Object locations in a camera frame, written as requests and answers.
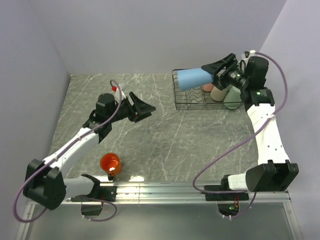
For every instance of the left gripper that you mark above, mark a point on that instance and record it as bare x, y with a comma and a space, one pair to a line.
140, 107

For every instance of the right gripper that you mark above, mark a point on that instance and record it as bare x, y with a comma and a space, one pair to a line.
215, 67

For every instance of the salmon pink plastic cup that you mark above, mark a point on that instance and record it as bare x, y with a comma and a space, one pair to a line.
208, 87

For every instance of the beige plastic cup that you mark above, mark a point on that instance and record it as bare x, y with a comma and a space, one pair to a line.
217, 94

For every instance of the blue plastic cup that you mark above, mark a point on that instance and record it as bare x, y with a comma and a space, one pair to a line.
193, 78

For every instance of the tall green plastic cup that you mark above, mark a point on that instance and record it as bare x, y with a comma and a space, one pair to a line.
233, 100

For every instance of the orange glass mug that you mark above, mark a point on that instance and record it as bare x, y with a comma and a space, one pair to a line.
110, 163

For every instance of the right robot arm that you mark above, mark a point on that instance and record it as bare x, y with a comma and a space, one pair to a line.
274, 171

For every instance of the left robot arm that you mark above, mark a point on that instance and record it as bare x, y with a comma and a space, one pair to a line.
45, 180

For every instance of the black wire dish rack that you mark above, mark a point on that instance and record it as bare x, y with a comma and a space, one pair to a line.
195, 98

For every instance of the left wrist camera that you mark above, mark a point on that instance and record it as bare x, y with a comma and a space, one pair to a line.
119, 92

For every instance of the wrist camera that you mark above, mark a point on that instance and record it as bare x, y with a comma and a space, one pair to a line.
247, 54
119, 92

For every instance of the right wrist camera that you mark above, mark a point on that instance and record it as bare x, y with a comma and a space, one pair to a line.
247, 54

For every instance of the aluminium mounting rail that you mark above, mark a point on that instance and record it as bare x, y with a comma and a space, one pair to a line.
152, 193

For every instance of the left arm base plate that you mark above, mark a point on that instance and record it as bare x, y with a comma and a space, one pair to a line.
92, 204

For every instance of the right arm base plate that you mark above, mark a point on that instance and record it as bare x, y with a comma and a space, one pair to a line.
228, 204

